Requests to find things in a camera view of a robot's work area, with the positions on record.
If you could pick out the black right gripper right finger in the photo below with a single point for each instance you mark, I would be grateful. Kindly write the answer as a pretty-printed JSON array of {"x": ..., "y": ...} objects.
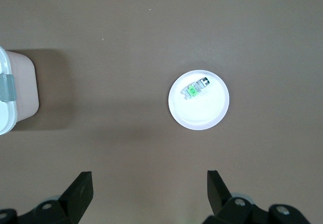
[{"x": 217, "y": 191}]

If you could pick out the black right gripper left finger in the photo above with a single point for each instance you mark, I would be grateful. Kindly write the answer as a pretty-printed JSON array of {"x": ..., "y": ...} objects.
[{"x": 80, "y": 191}]

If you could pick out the pink round plate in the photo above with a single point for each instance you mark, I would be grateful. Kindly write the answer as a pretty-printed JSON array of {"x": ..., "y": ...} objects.
[{"x": 202, "y": 113}]

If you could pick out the white lidded storage box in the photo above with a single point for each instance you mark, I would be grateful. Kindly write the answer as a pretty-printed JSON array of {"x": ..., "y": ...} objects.
[{"x": 25, "y": 87}]

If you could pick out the green push-button switch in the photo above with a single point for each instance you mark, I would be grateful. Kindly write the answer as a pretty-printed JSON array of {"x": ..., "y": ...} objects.
[{"x": 193, "y": 90}]

